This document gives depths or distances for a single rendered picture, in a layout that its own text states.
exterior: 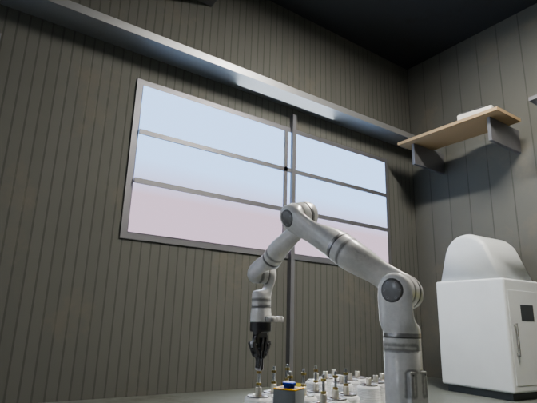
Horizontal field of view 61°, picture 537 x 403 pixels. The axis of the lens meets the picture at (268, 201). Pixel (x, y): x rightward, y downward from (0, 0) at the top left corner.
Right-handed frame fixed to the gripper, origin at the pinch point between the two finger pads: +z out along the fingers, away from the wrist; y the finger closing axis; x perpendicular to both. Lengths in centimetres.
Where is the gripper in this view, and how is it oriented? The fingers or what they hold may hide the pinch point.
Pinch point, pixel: (259, 364)
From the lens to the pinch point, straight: 167.7
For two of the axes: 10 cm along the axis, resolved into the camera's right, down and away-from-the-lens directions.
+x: 8.8, -1.0, -4.6
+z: -0.3, 9.7, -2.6
